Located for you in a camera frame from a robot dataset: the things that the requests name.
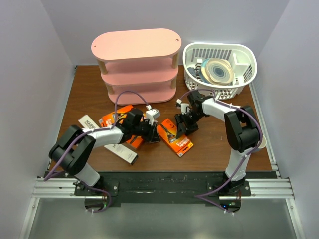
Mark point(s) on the pink three-tier wooden shelf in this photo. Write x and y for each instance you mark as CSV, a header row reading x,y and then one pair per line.
x,y
138,65

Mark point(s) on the orange Gillette razor box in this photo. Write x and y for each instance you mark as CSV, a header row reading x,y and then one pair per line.
x,y
108,119
135,142
167,131

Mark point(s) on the white plastic basket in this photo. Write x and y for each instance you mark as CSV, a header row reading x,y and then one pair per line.
x,y
241,58

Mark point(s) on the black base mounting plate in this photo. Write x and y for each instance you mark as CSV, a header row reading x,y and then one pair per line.
x,y
117,188

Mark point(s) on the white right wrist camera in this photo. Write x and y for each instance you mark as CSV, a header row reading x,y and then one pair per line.
x,y
184,107

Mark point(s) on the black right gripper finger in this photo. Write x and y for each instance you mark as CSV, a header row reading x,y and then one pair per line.
x,y
184,129
179,121

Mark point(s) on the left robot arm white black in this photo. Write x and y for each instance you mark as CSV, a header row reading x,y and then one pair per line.
x,y
73,149

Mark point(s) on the aluminium frame rail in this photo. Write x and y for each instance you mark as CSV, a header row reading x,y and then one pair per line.
x,y
270,213

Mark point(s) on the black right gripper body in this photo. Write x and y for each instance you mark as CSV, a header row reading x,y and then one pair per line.
x,y
191,119

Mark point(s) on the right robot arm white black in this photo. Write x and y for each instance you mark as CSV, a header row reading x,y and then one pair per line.
x,y
243,131

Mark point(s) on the white Harry's razor box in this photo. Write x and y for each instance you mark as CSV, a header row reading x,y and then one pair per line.
x,y
88,123

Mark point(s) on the stack of ceramic plates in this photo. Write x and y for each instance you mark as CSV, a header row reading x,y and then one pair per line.
x,y
214,71

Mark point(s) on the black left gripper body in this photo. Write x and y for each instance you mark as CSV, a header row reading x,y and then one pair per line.
x,y
144,129

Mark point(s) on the grey white razor box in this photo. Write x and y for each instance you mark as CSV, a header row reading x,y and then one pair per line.
x,y
122,152

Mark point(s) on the beige blue cup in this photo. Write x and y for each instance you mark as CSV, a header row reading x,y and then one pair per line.
x,y
262,145

